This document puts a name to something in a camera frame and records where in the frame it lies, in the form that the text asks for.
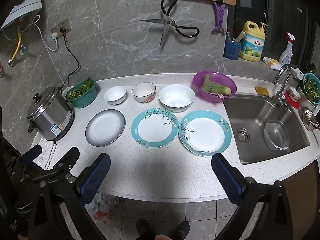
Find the pink patterned cloth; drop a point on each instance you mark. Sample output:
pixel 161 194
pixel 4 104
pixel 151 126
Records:
pixel 102 217

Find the wall socket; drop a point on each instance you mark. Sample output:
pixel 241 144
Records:
pixel 61 28

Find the purple peeler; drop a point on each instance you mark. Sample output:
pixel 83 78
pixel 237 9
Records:
pixel 220 17

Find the yellow sponge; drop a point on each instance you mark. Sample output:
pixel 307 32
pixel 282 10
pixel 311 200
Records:
pixel 261 90

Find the white spoon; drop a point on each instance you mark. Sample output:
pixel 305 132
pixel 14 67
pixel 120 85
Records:
pixel 220 95

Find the purple plastic basin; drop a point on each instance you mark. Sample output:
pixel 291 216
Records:
pixel 225 95

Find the teal plastic colander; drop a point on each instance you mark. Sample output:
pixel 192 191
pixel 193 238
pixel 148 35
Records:
pixel 85 100

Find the dark-rimmed floral bowl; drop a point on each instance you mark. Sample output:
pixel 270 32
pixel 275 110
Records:
pixel 144 92

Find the peeled green vegetable pieces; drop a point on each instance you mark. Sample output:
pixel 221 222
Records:
pixel 212 86

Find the yellow packet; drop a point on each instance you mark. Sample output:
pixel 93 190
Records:
pixel 271 63

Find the white dish cloth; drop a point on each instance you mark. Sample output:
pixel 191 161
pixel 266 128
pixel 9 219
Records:
pixel 47 151

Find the grey-rimmed white plate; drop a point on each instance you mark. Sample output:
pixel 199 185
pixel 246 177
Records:
pixel 105 127

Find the white water heater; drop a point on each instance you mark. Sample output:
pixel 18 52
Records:
pixel 22 2

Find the blue utensil holder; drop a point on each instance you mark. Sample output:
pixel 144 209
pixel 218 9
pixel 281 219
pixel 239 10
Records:
pixel 232 48

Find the glass bowl in sink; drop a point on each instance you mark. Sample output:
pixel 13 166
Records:
pixel 276 135

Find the large white bowl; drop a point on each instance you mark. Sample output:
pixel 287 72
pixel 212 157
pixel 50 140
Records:
pixel 177 97

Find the small white bowl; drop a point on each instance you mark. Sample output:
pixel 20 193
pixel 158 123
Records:
pixel 115 95

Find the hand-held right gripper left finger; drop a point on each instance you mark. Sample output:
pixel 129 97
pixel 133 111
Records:
pixel 96 177

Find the chrome faucet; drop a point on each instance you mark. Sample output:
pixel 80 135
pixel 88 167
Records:
pixel 282 87

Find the dark window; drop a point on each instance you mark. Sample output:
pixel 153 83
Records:
pixel 287 12

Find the green leafy vegetables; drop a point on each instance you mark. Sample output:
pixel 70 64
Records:
pixel 78 90

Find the white container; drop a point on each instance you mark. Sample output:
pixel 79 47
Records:
pixel 298 73

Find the small red-patterned bowl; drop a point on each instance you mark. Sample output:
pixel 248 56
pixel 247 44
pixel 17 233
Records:
pixel 295 95

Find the teal floral plate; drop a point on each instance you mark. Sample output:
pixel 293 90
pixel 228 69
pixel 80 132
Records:
pixel 205 135
pixel 155 130

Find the teal colander with greens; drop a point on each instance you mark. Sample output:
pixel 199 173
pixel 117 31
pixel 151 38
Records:
pixel 311 87

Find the yellow dish soap bottle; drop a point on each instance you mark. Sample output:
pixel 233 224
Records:
pixel 252 42

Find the stainless steel rice cooker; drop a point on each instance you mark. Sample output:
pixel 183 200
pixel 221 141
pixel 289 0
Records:
pixel 50 115

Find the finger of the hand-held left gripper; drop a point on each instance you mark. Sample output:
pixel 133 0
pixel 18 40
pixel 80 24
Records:
pixel 67 158
pixel 31 153

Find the black shoe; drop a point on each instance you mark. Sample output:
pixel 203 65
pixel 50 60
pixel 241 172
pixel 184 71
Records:
pixel 182 230
pixel 143 230

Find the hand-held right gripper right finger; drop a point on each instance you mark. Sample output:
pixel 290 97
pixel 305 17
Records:
pixel 226 180

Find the white spray bottle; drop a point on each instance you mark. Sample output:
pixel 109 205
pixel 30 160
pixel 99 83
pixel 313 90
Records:
pixel 287 52

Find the stainless steel sink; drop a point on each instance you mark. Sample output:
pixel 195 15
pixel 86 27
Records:
pixel 252 115

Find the crumpled grey cloth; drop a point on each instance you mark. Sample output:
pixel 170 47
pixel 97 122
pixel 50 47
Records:
pixel 105 201

